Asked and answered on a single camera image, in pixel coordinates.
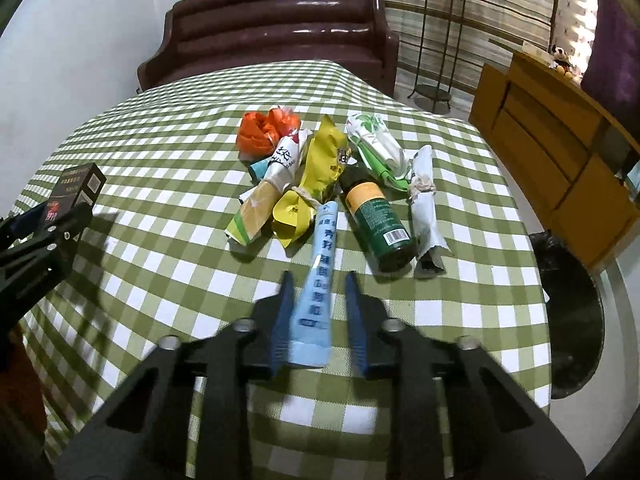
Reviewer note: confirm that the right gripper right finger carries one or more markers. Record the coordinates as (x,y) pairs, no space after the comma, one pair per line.
(452,401)

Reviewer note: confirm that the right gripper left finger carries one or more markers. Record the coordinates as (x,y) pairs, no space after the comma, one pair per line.
(142,429)

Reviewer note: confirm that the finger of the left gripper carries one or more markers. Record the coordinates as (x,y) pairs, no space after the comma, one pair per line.
(28,247)

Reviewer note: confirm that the black small box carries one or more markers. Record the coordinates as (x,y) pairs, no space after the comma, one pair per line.
(76,185)

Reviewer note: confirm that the light blue tube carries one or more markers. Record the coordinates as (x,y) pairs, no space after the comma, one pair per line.
(310,326)

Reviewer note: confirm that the white twisted wrapper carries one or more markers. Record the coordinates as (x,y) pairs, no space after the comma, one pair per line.
(430,244)

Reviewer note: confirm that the tan green paper carton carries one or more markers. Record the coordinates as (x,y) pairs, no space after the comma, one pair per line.
(247,223)

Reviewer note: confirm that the green spray can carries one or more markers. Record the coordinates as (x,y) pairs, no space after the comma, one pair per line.
(385,237)

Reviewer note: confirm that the orange plastic bag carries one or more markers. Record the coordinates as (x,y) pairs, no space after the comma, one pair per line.
(259,134)

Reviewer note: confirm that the white teal tube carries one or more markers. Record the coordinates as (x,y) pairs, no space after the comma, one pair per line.
(279,169)

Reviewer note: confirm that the yellow snack wrapper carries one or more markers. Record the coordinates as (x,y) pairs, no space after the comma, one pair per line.
(326,158)

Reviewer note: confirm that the green white tissue pack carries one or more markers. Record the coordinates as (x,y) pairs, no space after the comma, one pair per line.
(378,150)

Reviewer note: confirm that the black trash bin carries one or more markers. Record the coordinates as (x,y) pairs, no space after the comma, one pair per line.
(575,315)

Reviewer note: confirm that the green white checkered tablecloth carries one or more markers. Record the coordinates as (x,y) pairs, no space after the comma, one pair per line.
(156,261)

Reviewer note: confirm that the wooden sideboard cabinet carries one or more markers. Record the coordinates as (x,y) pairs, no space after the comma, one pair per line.
(565,151)

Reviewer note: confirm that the black metal plant stand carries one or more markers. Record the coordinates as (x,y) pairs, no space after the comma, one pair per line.
(440,90)

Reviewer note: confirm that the dark red leather sofa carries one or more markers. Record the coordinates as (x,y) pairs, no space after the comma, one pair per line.
(203,36)

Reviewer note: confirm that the purple curtain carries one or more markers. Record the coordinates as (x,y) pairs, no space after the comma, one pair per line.
(612,76)

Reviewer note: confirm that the mickey mouse plush toy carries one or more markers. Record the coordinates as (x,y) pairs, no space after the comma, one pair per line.
(561,63)

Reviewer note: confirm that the striped curtain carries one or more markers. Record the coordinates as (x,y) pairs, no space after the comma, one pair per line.
(492,30)

